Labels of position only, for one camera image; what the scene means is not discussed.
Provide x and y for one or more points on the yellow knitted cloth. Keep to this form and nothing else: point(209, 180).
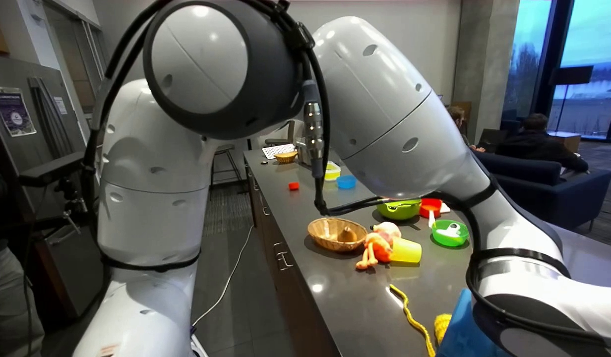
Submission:
point(412, 317)

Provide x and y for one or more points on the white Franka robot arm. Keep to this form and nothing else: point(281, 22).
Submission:
point(386, 111)

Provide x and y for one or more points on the small red object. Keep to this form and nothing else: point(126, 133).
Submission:
point(295, 186)

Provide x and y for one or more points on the yellow translucent container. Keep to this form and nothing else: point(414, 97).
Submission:
point(332, 171)

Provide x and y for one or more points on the small wooden bowl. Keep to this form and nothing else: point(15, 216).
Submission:
point(287, 155)

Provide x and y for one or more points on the small blue bowl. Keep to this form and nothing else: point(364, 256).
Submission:
point(346, 182)

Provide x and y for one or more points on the woven wicker basket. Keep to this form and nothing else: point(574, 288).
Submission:
point(336, 232)

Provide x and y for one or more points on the green plastic bowl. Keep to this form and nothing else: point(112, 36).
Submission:
point(400, 210)

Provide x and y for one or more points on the orange and white plush toy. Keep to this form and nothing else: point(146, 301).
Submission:
point(376, 250)

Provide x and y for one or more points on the dark wooden cabinet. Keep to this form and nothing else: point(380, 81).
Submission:
point(287, 278)

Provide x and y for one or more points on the yellow plastic cup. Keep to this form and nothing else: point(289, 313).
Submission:
point(406, 252)

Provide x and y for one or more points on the red measuring cup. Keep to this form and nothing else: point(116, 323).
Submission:
point(429, 206)

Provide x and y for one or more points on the seated person with brown hair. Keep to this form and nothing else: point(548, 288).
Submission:
point(459, 121)

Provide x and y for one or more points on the seated person in dark jacket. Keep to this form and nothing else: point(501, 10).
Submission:
point(541, 141)

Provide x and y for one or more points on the dark blue sofa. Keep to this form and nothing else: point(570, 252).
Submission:
point(570, 188)

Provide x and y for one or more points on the wall poster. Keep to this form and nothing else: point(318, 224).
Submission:
point(13, 111)

